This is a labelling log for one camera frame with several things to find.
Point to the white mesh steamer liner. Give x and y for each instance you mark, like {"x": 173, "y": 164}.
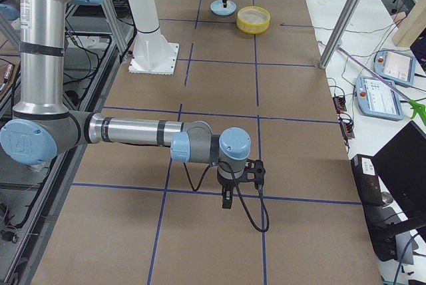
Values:
{"x": 253, "y": 16}

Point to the yellow rimmed bamboo steamer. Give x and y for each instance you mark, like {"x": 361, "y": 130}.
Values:
{"x": 253, "y": 29}

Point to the light blue plate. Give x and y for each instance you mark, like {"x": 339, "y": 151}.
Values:
{"x": 223, "y": 9}

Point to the brown paper table cover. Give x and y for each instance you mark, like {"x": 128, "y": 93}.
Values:
{"x": 130, "y": 216}

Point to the silver metal pole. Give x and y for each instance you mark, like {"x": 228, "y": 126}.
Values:
{"x": 338, "y": 31}

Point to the near black connector box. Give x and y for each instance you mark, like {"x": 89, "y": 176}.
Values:
{"x": 346, "y": 126}

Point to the black connector box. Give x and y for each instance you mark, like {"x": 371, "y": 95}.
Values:
{"x": 346, "y": 126}
{"x": 339, "y": 104}

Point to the far black connector box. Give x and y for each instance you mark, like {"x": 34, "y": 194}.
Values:
{"x": 339, "y": 104}

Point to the near teach pendant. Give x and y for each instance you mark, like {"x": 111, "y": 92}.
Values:
{"x": 377, "y": 100}

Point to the teach pendant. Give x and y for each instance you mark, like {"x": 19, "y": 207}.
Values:
{"x": 395, "y": 66}
{"x": 377, "y": 100}

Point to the black laptop computer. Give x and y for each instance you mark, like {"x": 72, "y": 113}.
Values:
{"x": 400, "y": 165}

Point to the far teach pendant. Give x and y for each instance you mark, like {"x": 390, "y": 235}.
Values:
{"x": 395, "y": 66}

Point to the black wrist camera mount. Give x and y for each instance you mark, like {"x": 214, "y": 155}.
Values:
{"x": 254, "y": 172}

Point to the white camera stand column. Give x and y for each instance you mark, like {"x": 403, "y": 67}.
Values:
{"x": 146, "y": 21}

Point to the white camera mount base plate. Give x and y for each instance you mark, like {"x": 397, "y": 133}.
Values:
{"x": 166, "y": 55}

